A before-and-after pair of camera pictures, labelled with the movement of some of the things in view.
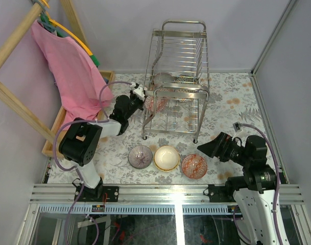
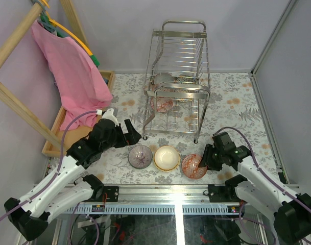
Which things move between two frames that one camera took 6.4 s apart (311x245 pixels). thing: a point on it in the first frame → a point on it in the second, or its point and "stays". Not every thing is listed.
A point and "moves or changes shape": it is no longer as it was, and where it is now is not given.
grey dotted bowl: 186,79 stays
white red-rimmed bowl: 194,166 stays
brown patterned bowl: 184,95 stays
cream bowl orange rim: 166,158 stays
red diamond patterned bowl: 156,103 moves or changes shape
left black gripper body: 138,99 → 123,136
